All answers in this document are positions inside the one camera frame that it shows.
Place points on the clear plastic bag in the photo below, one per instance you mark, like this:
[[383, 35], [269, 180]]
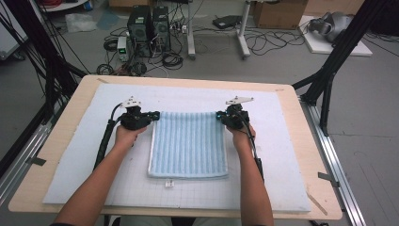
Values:
[[80, 22]]

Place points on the black metal frame post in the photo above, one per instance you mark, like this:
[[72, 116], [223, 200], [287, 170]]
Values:
[[39, 40], [345, 47]]

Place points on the person's right hand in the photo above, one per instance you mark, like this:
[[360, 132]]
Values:
[[243, 139]]

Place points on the thin wooden strip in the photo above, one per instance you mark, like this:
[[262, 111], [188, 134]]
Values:
[[316, 203]]

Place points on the white grid mat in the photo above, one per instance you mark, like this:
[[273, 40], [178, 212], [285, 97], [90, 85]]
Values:
[[194, 92]]

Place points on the blue striped towel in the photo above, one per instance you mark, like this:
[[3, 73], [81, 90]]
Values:
[[188, 144]]

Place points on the brown cardboard box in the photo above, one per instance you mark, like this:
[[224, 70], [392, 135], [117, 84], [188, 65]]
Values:
[[279, 14]]

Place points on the black tape piece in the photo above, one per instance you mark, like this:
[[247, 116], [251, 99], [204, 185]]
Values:
[[37, 161]]

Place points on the white cabinet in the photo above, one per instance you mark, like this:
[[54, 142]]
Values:
[[7, 37]]

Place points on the grey headset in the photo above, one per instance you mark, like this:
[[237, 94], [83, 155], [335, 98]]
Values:
[[332, 26]]

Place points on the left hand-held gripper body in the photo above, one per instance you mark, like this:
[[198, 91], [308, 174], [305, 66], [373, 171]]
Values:
[[135, 121]]

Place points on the aluminium rail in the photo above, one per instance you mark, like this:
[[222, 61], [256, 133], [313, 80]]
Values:
[[332, 157], [28, 147]]

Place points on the slim black computer tower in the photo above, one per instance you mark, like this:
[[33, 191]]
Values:
[[161, 28]]

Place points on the white desk leg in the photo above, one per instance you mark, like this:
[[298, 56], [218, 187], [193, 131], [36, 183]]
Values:
[[243, 37], [190, 31]]

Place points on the person's left hand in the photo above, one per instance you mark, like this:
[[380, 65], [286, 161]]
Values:
[[125, 138]]

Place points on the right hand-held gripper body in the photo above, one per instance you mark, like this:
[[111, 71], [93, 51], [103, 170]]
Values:
[[236, 119]]

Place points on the white power supply unit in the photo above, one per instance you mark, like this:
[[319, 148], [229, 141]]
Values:
[[122, 48]]

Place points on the black flat box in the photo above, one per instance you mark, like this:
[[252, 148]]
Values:
[[226, 21]]

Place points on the large black computer tower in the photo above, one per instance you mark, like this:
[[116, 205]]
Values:
[[139, 31]]

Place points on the white floor board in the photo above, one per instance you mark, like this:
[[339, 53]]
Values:
[[320, 47]]

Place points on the grey tape piece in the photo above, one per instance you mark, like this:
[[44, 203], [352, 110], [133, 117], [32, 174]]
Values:
[[327, 178]]

